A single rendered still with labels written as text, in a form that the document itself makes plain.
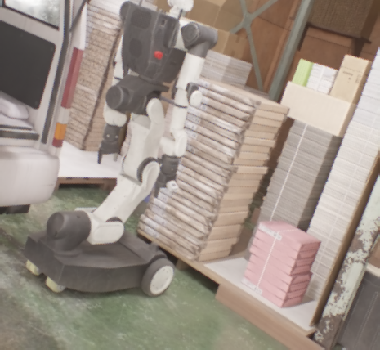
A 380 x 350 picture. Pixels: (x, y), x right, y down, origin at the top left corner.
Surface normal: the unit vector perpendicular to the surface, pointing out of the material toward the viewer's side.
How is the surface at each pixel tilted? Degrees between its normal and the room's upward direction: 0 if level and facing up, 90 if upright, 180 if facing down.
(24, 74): 90
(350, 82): 90
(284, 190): 90
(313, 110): 90
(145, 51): 105
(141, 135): 100
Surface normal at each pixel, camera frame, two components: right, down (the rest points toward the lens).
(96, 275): 0.46, 0.32
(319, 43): -0.59, -0.05
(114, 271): 0.68, 0.36
